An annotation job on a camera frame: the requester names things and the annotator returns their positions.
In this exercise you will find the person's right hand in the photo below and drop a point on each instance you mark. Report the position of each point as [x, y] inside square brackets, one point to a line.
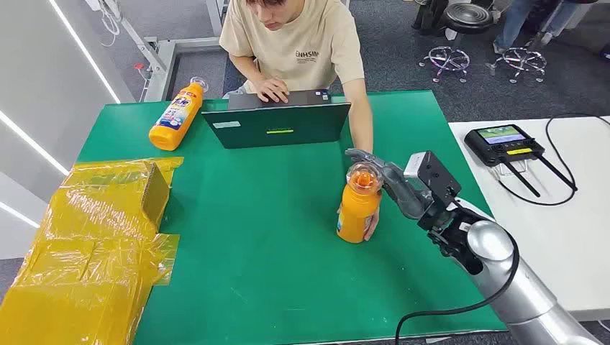
[271, 89]

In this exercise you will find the person's left hand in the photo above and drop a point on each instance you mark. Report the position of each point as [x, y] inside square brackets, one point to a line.
[373, 226]

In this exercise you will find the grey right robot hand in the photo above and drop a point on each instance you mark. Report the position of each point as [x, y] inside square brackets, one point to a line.
[402, 190]

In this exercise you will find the orange bottle with clear cap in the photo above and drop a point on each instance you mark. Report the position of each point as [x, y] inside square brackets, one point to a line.
[174, 119]
[355, 214]

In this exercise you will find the person's right forearm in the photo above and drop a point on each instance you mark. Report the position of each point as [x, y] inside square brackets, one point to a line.
[245, 69]

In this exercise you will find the person's left forearm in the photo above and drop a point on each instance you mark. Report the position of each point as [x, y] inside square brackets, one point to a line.
[362, 119]

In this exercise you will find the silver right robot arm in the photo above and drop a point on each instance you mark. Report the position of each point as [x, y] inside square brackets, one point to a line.
[524, 290]

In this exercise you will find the dark green laptop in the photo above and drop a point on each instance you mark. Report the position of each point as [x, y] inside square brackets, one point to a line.
[276, 126]

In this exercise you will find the person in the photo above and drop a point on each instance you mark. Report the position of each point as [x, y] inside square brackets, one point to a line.
[512, 19]
[295, 47]

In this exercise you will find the green table mat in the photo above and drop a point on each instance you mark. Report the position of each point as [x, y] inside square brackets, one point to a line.
[267, 214]

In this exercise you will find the black remote controller with screen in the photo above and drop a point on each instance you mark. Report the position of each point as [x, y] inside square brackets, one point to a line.
[500, 143]

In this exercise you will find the chrome stool base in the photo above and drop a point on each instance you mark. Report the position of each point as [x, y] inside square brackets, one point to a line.
[523, 60]

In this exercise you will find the black stool with chrome base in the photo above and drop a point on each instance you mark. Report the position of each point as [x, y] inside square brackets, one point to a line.
[468, 16]

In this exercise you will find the yellow wrapped cardboard box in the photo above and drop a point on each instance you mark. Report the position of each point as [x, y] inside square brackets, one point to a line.
[86, 257]

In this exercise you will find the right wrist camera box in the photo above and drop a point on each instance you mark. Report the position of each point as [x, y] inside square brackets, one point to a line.
[431, 174]

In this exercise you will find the grey metal frame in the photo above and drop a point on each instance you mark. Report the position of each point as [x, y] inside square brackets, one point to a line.
[159, 57]

